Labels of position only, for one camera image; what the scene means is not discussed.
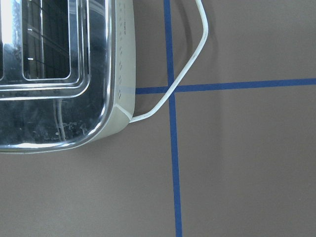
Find chrome and white toaster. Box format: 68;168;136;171
0;0;136;154

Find white toaster power cable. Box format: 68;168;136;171
128;0;209;124

